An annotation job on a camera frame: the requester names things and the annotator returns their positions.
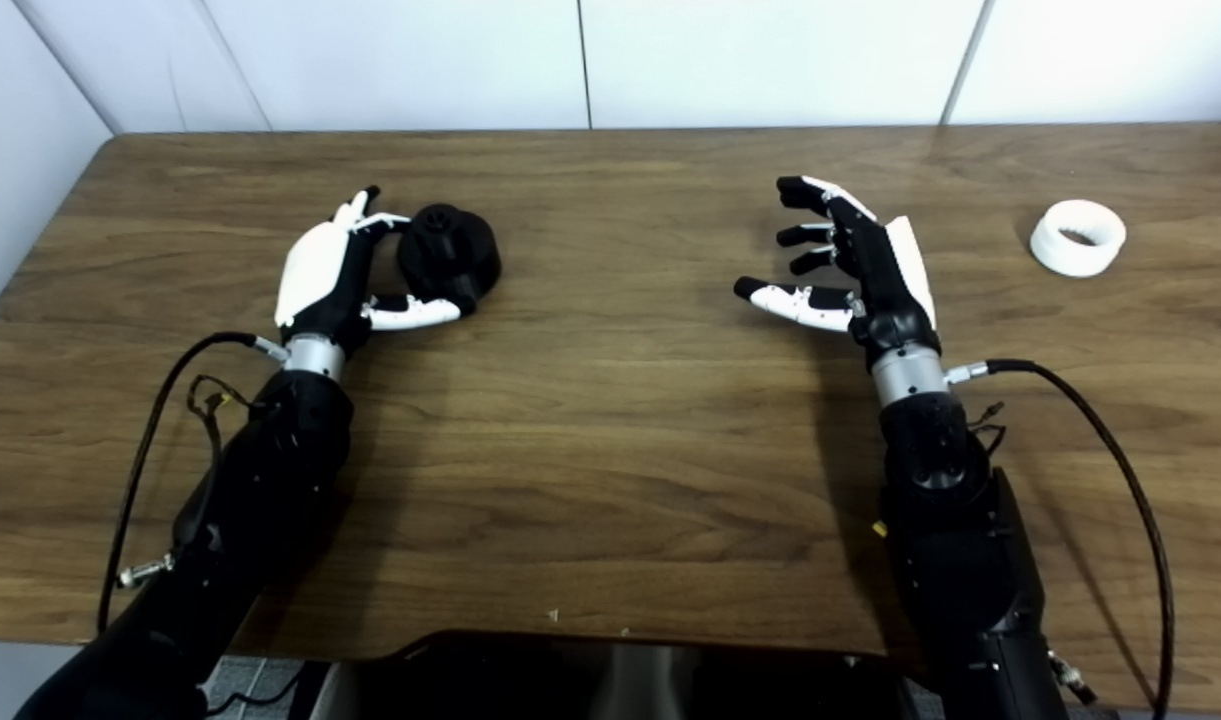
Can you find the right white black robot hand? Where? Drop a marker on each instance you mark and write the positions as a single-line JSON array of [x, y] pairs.
[[890, 295]]

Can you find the round black plastic part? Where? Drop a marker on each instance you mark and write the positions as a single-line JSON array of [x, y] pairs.
[[455, 255]]

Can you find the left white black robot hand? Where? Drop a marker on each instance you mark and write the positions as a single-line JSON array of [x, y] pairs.
[[315, 270]]

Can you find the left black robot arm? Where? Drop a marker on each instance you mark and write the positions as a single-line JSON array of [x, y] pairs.
[[260, 500]]

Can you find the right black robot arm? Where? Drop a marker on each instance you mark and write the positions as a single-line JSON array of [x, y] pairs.
[[960, 550]]

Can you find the black glossy robot torso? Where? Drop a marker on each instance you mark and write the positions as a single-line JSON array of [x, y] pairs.
[[620, 685]]

